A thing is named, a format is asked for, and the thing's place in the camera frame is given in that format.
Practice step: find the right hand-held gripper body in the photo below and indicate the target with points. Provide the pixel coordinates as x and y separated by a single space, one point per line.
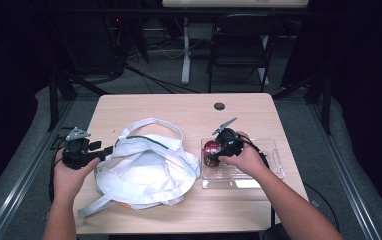
230 143

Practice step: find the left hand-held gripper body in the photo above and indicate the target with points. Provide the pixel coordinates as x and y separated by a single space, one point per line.
75 150

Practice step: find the red lidded candy tub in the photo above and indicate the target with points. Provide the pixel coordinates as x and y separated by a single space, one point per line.
209 150

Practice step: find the white canvas tote bag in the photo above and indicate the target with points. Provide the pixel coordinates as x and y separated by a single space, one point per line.
145 170

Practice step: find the clear plastic tray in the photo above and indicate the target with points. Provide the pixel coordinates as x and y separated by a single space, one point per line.
272 156

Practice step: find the person's right hand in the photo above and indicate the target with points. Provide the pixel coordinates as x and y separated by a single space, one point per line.
249 161

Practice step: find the person's left hand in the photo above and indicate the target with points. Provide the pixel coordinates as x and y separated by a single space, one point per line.
69 181

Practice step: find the dark round table grommet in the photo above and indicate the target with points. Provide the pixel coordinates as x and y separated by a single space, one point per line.
219 106

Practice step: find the black metal stand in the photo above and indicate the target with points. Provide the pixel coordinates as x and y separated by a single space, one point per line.
327 100
54 100

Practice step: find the black chair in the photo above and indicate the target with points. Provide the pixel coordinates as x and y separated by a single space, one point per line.
239 50

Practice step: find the pale desk with white legs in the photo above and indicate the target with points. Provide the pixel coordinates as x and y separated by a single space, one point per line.
186 60

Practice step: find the dark box with red light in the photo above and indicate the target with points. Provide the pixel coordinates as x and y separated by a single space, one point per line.
122 36

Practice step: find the metal floor rail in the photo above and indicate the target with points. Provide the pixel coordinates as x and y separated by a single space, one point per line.
29 176
342 173

